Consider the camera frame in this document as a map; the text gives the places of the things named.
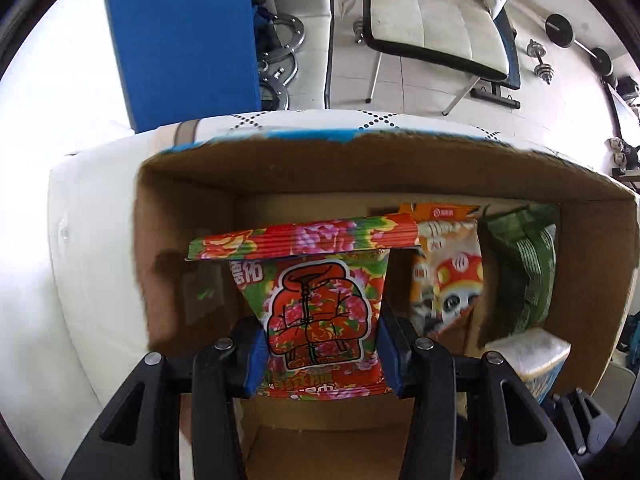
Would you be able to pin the white padded chair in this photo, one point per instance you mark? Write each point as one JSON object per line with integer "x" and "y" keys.
{"x": 440, "y": 15}

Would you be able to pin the green tissue pack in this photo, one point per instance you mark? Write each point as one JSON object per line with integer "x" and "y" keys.
{"x": 522, "y": 270}

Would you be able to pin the blue foam board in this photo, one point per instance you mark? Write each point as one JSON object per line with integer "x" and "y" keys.
{"x": 187, "y": 42}

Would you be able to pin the stack of chrome weight plates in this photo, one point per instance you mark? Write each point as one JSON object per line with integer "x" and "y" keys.
{"x": 279, "y": 57}

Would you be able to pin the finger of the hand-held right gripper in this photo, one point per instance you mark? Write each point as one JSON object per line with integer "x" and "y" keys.
{"x": 580, "y": 425}

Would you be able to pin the brown cardboard box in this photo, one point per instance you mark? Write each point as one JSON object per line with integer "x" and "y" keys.
{"x": 380, "y": 280}

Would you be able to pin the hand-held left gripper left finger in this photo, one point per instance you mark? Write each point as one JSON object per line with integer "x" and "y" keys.
{"x": 252, "y": 360}

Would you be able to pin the black barbell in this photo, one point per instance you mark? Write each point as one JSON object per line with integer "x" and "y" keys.
{"x": 580, "y": 42}

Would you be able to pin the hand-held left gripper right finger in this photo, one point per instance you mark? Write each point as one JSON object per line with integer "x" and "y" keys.
{"x": 392, "y": 360}

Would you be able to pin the chrome dumbbell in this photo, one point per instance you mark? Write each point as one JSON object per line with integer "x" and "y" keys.
{"x": 539, "y": 60}

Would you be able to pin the clear wrapped white tissue pack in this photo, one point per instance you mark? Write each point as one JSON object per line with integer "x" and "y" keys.
{"x": 530, "y": 360}

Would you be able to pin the red floral tissue pack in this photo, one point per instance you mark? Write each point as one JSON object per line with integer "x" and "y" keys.
{"x": 320, "y": 305}

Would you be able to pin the orange cartoon tissue pack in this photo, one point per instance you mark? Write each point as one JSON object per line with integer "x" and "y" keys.
{"x": 445, "y": 270}

